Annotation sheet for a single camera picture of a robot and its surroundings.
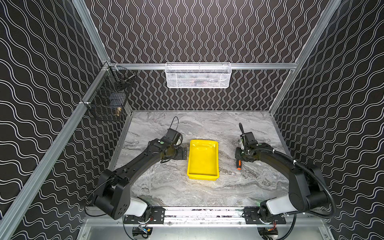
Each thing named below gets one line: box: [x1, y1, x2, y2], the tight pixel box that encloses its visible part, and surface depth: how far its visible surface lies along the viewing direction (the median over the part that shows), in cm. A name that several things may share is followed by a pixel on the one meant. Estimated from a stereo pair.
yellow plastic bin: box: [187, 139, 219, 181], surface depth 94 cm
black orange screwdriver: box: [236, 159, 242, 171], surface depth 89 cm
